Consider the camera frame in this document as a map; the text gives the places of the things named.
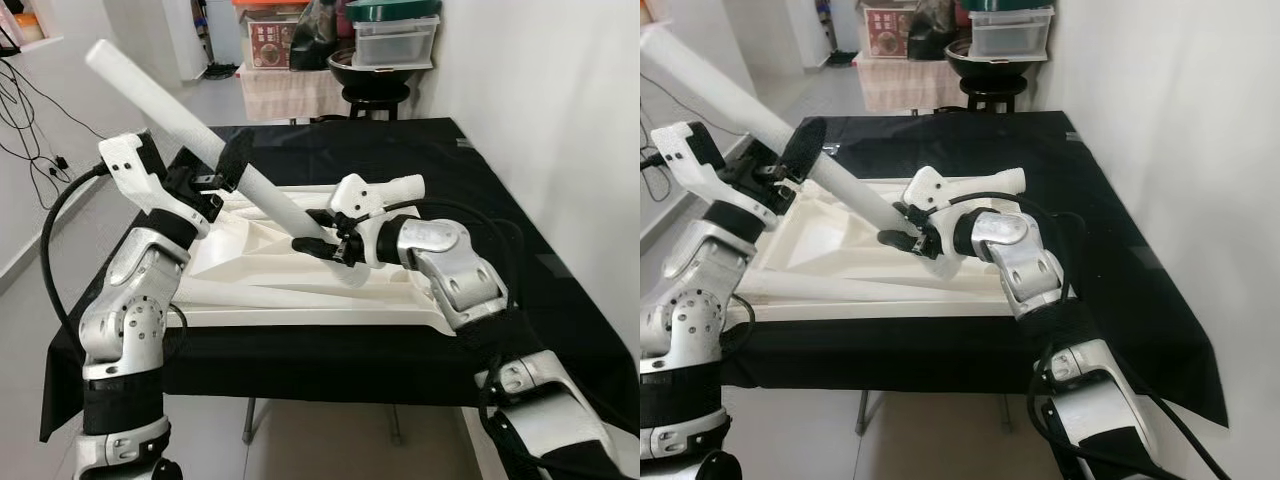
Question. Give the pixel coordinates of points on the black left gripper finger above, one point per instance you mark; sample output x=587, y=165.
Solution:
x=808, y=148
x=237, y=158

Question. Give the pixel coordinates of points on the white plastic children table top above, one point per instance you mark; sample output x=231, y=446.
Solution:
x=260, y=250
x=830, y=240

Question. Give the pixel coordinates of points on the beige cloth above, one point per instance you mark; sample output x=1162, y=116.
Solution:
x=905, y=85
x=290, y=95

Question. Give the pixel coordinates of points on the upright vacuum cleaner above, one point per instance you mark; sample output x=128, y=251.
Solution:
x=220, y=70
x=838, y=58

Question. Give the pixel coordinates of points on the black tablecloth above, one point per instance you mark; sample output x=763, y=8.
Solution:
x=950, y=350
x=350, y=360

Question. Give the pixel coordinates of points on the red printed carton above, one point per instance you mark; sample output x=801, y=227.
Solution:
x=890, y=35
x=270, y=45

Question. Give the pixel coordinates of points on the black power adapter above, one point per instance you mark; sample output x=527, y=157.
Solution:
x=60, y=162

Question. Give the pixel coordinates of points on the black bag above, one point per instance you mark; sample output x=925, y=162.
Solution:
x=315, y=40
x=935, y=35

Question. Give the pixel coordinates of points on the clear tape patch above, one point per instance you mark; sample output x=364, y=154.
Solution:
x=1075, y=135
x=548, y=265
x=465, y=145
x=1150, y=255

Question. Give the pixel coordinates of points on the black wok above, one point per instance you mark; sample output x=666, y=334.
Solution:
x=370, y=68
x=985, y=65

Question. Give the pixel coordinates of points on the orange lid storage box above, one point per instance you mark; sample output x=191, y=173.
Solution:
x=270, y=4

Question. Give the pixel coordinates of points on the grey metal table leg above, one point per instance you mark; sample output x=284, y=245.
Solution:
x=1006, y=412
x=250, y=420
x=861, y=412
x=395, y=425

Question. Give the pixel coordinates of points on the clear plastic storage box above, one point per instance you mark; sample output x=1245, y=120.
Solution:
x=395, y=42
x=1010, y=35

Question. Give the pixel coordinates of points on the green lid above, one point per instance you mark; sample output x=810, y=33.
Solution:
x=395, y=10
x=1005, y=5

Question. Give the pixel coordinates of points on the orange shelf packet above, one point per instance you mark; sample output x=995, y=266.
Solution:
x=28, y=25

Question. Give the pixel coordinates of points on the black power strip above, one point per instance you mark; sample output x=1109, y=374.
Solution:
x=6, y=45

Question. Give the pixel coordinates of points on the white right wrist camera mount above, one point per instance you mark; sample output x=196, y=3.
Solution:
x=375, y=192
x=960, y=185

